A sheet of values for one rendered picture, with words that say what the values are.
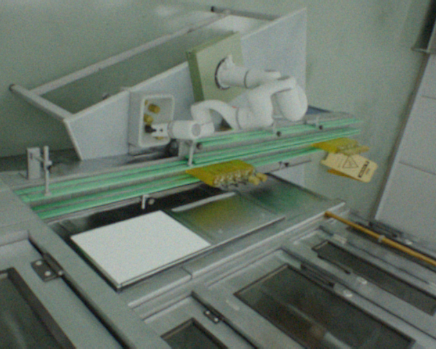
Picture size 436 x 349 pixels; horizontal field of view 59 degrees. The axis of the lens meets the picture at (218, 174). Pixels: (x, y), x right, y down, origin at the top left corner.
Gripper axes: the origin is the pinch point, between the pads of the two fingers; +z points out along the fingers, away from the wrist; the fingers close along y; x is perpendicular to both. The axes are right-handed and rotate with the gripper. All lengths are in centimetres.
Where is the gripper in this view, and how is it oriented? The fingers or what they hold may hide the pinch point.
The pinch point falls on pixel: (151, 128)
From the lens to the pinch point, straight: 172.1
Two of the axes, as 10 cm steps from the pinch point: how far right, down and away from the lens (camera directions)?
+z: -7.2, -1.1, 6.8
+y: 6.9, -1.9, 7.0
